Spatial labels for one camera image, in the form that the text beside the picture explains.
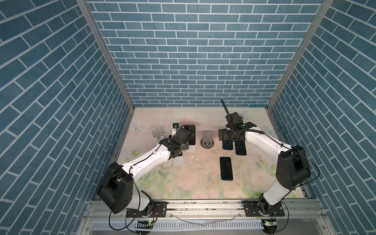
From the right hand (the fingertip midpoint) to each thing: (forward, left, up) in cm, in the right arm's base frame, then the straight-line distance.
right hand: (227, 135), depth 92 cm
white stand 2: (-7, +22, -9) cm, 25 cm away
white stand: (-15, +30, -10) cm, 35 cm away
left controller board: (-49, +41, -13) cm, 65 cm away
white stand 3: (-1, +46, -1) cm, 46 cm away
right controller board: (-44, -21, -15) cm, 51 cm away
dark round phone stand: (-2, +12, -6) cm, 14 cm away
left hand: (-9, +27, +2) cm, 29 cm away
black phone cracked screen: (-1, -2, -11) cm, 11 cm away
